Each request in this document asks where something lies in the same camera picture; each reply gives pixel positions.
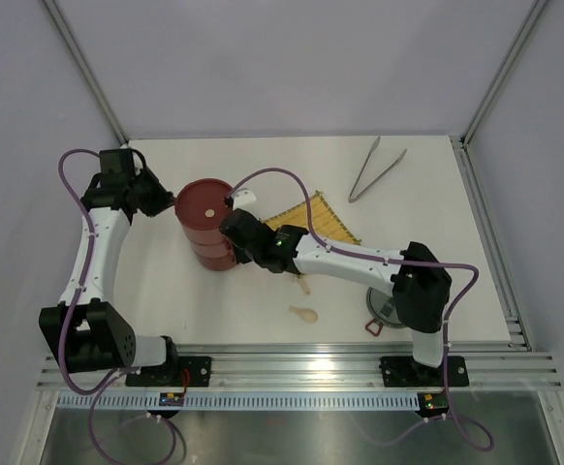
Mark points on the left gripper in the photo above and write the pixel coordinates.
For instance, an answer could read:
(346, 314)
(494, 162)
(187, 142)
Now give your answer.
(164, 199)

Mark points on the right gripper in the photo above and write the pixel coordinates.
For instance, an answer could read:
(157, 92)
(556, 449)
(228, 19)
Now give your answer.
(240, 257)

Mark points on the red steel bowl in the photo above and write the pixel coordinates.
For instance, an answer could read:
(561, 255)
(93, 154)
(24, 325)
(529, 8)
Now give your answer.
(217, 264)
(199, 232)
(214, 250)

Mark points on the metal tongs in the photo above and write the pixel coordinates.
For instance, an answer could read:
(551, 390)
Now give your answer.
(380, 160)

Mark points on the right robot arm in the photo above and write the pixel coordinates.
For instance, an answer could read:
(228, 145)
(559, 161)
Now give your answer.
(419, 289)

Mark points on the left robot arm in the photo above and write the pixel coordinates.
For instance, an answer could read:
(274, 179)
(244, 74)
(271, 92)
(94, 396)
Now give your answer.
(84, 331)

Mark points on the bamboo woven tray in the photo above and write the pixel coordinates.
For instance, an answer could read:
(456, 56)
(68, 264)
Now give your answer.
(325, 221)

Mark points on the beige spoon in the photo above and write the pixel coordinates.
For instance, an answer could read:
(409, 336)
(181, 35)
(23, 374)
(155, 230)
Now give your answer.
(308, 315)

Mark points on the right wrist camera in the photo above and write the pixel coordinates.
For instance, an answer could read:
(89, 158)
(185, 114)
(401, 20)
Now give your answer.
(243, 199)

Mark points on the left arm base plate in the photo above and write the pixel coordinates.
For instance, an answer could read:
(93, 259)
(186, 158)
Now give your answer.
(193, 370)

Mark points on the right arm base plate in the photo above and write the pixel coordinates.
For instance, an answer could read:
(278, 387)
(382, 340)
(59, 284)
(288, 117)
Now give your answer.
(404, 372)

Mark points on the white slotted cable duct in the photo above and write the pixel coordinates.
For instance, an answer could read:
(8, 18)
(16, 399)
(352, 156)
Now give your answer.
(254, 401)

